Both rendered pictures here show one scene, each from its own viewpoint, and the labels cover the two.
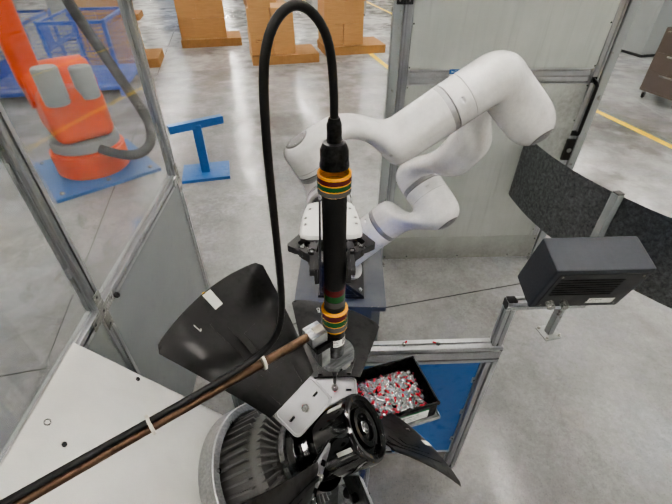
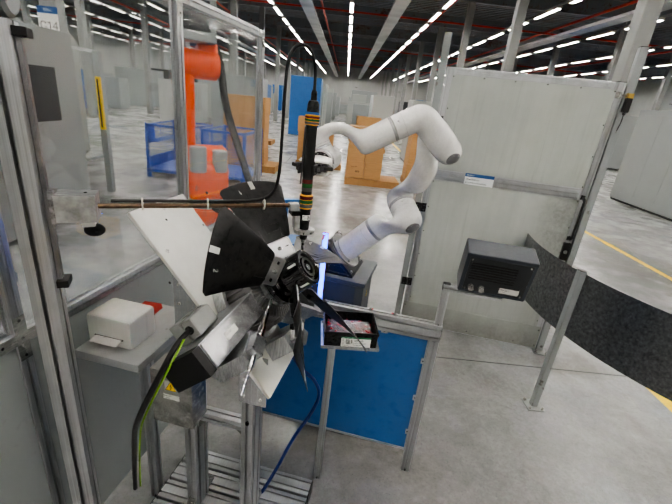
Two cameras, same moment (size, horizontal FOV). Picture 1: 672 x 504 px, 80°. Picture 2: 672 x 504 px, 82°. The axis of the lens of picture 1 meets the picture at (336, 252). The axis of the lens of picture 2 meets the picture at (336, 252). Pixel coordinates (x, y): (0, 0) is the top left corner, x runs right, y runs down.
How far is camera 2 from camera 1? 0.82 m
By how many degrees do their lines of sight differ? 20
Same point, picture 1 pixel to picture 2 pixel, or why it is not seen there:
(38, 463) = (155, 217)
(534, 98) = (443, 132)
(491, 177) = not seen: hidden behind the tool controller
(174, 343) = (227, 193)
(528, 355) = (507, 416)
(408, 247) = (423, 314)
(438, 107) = (385, 124)
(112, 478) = (179, 244)
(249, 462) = not seen: hidden behind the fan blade
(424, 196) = (399, 207)
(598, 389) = (567, 458)
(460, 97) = (397, 120)
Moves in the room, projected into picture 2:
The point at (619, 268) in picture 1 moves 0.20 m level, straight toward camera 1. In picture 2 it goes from (512, 259) to (477, 266)
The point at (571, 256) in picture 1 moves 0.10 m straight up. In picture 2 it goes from (482, 248) to (488, 223)
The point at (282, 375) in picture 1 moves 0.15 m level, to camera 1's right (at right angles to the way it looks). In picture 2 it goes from (273, 229) to (317, 237)
